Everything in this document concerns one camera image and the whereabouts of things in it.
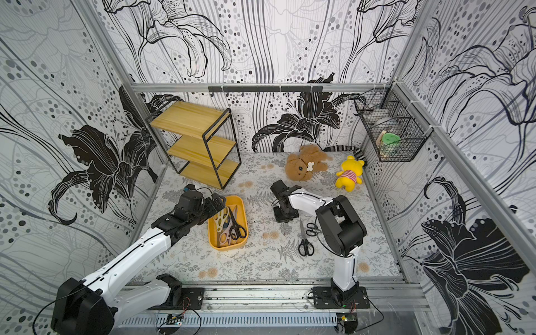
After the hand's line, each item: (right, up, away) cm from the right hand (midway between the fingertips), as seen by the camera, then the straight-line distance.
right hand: (284, 216), depth 96 cm
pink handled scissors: (-26, -7, -9) cm, 28 cm away
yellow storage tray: (-19, -1, -4) cm, 20 cm away
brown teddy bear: (+8, +23, +5) cm, 25 cm away
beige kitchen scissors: (-29, 0, -4) cm, 29 cm away
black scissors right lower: (+8, -11, -12) cm, 18 cm away
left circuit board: (-40, -32, -24) cm, 57 cm away
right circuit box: (+21, -31, -26) cm, 46 cm away
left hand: (-26, +6, -13) cm, 30 cm away
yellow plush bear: (+33, +20, +5) cm, 39 cm away
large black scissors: (-21, -5, -8) cm, 23 cm away
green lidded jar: (+39, +32, -18) cm, 54 cm away
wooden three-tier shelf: (-33, +32, -17) cm, 49 cm away
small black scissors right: (+12, -5, -6) cm, 14 cm away
